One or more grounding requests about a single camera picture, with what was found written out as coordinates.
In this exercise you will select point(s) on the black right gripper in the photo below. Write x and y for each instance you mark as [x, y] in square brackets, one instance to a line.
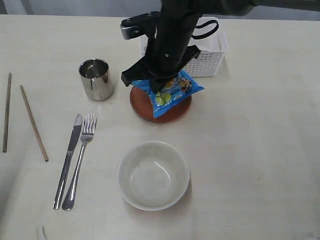
[169, 53]

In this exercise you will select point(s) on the brown round plate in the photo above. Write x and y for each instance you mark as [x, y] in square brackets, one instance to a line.
[141, 104]

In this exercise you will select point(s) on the blue chips bag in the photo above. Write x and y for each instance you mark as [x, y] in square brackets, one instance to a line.
[176, 90]

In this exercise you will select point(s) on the silver foil packet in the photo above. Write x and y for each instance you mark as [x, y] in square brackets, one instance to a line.
[94, 75]

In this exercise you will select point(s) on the silver fork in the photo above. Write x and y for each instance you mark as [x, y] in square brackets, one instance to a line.
[86, 136]

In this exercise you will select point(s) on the white perforated plastic basket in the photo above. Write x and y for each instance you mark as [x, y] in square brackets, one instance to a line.
[212, 52]

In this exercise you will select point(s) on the white speckled bowl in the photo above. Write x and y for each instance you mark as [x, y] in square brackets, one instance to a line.
[153, 176]

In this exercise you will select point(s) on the wooden chopstick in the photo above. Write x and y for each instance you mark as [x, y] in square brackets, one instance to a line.
[7, 114]
[33, 124]

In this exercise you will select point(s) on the silver table knife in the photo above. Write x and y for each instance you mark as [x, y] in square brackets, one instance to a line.
[75, 134]

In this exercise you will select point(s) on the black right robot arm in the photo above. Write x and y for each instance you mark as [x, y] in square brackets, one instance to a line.
[243, 7]

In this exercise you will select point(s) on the right camera mount bracket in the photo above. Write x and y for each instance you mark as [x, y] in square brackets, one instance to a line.
[144, 24]

